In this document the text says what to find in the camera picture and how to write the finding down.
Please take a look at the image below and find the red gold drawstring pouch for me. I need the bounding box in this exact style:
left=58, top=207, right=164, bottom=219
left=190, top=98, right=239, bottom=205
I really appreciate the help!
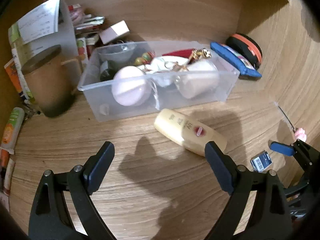
left=163, top=48, right=212, bottom=62

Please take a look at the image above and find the white drawstring pouch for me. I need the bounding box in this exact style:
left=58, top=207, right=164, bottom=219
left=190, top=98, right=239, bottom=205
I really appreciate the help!
left=137, top=56, right=189, bottom=87

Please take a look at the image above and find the barcode card packet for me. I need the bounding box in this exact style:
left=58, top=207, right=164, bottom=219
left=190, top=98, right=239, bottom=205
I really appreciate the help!
left=250, top=151, right=272, bottom=173

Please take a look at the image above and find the orange marker pen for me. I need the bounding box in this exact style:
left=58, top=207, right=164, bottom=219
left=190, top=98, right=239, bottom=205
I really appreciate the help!
left=1, top=149, right=15, bottom=196

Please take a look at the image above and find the white orange tube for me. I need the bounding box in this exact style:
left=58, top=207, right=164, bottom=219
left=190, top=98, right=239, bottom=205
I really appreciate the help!
left=1, top=107, right=25, bottom=154

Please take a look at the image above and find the blue patchwork pouch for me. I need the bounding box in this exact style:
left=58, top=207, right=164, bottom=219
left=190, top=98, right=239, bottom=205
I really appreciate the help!
left=210, top=42, right=262, bottom=79

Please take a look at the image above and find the yellow lotion bottle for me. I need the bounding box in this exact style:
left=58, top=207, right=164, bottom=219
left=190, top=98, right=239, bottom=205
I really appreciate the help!
left=153, top=109, right=227, bottom=156

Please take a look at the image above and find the black orange zipper case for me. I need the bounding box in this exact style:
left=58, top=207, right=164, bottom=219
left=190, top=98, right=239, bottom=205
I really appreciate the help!
left=226, top=33, right=263, bottom=70

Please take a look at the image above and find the frosted white plastic cup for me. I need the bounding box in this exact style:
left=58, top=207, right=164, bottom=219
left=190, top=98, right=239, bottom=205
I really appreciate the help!
left=175, top=60, right=220, bottom=99

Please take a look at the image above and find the brown jar with lid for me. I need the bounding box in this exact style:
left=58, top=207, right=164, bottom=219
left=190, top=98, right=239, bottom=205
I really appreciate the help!
left=22, top=44, right=83, bottom=118

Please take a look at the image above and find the pink round compact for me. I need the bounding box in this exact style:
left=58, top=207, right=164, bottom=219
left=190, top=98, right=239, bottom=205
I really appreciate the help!
left=112, top=66, right=152, bottom=106

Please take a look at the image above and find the clear plastic storage bin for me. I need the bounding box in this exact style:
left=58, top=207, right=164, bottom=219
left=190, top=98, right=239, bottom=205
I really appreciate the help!
left=78, top=41, right=240, bottom=122

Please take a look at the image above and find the dark green dropper bottle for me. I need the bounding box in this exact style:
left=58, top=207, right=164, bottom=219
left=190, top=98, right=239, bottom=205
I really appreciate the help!
left=100, top=61, right=118, bottom=82

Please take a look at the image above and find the clear glass bowl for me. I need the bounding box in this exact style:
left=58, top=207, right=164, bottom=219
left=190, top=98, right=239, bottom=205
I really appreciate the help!
left=98, top=42, right=136, bottom=63

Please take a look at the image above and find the green red bead charm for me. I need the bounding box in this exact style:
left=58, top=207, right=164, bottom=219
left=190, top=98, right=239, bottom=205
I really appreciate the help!
left=134, top=51, right=155, bottom=67

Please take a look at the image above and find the stack of books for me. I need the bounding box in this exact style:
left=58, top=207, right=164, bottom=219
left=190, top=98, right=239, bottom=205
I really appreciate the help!
left=74, top=14, right=105, bottom=64

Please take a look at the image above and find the white paper note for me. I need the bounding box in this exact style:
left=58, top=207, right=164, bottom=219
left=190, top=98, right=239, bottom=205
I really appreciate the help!
left=8, top=0, right=60, bottom=45

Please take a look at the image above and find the small pink cardboard box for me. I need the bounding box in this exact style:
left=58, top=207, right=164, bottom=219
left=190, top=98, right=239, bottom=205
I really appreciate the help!
left=99, top=20, right=130, bottom=44

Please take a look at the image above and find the pink cable package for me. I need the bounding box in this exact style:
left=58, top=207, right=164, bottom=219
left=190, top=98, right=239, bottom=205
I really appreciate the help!
left=68, top=4, right=85, bottom=26

